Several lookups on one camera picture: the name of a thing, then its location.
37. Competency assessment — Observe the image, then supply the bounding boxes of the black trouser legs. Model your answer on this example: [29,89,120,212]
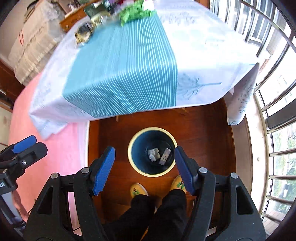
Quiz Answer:
[103,189,187,240]

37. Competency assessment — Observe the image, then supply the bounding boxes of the white lace covered cabinet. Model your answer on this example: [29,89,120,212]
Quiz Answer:
[8,1,65,86]

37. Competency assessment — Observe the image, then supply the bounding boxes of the left yellow slipper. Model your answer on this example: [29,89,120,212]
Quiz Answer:
[130,183,149,198]

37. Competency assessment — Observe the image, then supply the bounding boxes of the green paper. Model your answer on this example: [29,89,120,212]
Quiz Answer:
[119,1,156,27]

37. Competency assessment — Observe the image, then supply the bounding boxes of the dark green carton box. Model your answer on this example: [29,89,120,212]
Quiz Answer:
[84,0,114,18]

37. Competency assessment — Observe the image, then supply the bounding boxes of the wooden desk with drawers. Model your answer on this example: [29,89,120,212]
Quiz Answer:
[60,1,102,33]

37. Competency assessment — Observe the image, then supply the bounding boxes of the metal window bars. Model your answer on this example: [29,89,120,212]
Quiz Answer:
[209,0,296,229]

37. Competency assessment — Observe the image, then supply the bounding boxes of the crumpled white paper in bin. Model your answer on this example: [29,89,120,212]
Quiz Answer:
[147,148,161,162]

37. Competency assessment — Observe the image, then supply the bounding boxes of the yellow slipper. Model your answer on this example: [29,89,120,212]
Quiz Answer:
[130,183,149,198]
[171,175,187,194]

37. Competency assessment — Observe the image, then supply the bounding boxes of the white and teal tablecloth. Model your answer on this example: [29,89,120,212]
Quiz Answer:
[29,1,259,138]

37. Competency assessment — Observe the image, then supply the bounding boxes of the blue trash bin cream rim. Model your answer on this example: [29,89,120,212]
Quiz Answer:
[127,127,177,177]

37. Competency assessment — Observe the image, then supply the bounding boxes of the pink bed sheet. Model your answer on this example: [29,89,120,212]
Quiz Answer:
[8,71,90,236]

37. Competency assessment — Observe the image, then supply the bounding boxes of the right yellow slipper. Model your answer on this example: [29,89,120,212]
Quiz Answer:
[171,175,187,194]

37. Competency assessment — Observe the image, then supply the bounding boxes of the small grey box in bin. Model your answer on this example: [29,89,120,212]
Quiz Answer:
[159,148,171,166]

